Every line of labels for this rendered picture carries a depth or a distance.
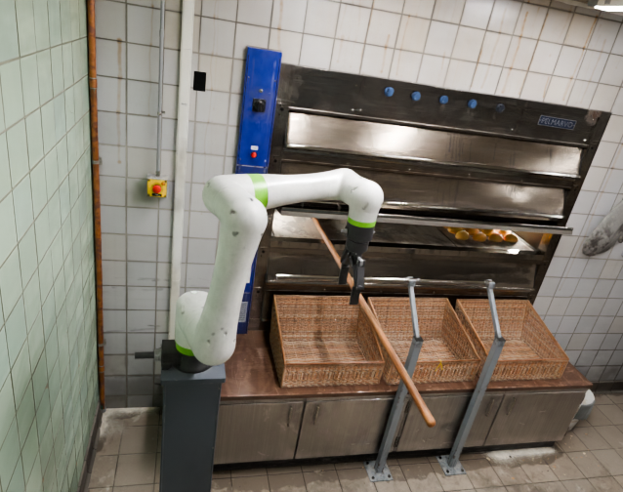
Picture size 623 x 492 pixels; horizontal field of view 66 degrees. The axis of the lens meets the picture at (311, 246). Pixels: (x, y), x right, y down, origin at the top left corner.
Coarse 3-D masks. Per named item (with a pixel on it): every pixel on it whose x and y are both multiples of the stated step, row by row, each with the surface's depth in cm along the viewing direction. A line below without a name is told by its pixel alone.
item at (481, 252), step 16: (272, 240) 266; (288, 240) 270; (304, 240) 273; (320, 240) 277; (336, 240) 280; (464, 256) 299; (480, 256) 302; (496, 256) 305; (512, 256) 308; (528, 256) 311
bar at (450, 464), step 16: (416, 320) 247; (496, 320) 259; (416, 336) 244; (496, 336) 257; (416, 352) 245; (496, 352) 257; (400, 384) 255; (480, 384) 267; (400, 400) 258; (480, 400) 272; (464, 432) 281; (384, 448) 272; (368, 464) 285; (384, 464) 278; (448, 464) 294; (384, 480) 277
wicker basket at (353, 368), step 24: (312, 312) 286; (336, 312) 290; (360, 312) 291; (288, 336) 285; (312, 336) 289; (336, 336) 293; (360, 336) 290; (288, 360) 268; (312, 360) 271; (336, 360) 275; (360, 360) 279; (384, 360) 258; (288, 384) 249; (312, 384) 253; (336, 384) 256; (360, 384) 260
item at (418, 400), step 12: (324, 240) 274; (336, 252) 259; (348, 276) 236; (360, 300) 218; (372, 324) 203; (384, 336) 195; (396, 360) 182; (408, 384) 171; (420, 396) 166; (420, 408) 162; (432, 420) 156
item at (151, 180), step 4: (148, 176) 231; (152, 176) 232; (160, 176) 234; (164, 176) 235; (168, 176) 236; (148, 180) 230; (152, 180) 230; (156, 180) 231; (160, 180) 231; (164, 180) 232; (168, 180) 235; (148, 184) 231; (152, 184) 231; (156, 184) 231; (160, 184) 232; (168, 184) 239; (148, 188) 232; (164, 188) 233; (148, 192) 232; (152, 192) 233; (160, 192) 234; (164, 192) 234; (148, 196) 234; (152, 196) 234; (156, 196) 234; (160, 196) 234; (164, 196) 235
